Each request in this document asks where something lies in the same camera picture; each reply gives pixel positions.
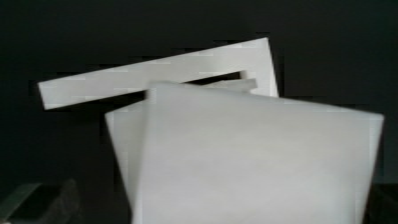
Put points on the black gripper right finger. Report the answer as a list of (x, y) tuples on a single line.
[(382, 205)]

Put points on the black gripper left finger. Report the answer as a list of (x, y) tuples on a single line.
[(41, 203)]

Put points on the small white cabinet top block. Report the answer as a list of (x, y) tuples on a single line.
[(244, 159)]

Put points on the white U-shaped fence frame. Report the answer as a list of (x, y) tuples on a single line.
[(242, 57)]

